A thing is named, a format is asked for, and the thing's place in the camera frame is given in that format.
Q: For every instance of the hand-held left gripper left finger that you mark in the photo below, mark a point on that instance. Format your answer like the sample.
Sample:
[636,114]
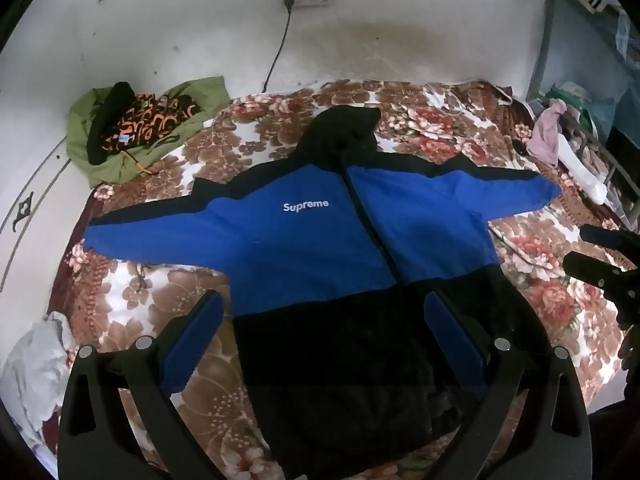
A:
[195,340]

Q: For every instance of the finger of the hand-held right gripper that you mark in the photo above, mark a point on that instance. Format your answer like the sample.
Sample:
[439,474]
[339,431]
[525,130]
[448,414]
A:
[607,237]
[595,270]

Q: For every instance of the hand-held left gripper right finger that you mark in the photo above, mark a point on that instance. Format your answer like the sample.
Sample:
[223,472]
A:
[452,340]

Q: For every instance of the blue and black jacket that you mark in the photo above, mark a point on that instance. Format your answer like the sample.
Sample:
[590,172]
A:
[310,240]

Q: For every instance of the floral blanket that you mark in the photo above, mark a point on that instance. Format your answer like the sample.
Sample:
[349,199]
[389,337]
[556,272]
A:
[165,300]

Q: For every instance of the white sock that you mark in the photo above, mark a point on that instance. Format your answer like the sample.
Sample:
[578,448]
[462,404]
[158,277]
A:
[585,170]

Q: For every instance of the pink cloth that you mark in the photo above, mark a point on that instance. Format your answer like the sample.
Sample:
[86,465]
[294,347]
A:
[545,135]

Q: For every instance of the small black object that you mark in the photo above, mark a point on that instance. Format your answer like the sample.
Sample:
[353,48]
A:
[519,147]

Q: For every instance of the green cloth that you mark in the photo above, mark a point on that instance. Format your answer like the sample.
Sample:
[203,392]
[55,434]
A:
[555,94]

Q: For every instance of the white crumpled cloth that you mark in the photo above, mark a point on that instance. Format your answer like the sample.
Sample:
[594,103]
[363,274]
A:
[35,365]

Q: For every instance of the blue mesh curtain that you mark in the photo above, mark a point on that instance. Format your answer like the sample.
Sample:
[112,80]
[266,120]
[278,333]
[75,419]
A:
[590,60]

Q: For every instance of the grey metal bed frame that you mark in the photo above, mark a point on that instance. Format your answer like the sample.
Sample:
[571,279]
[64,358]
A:
[542,35]

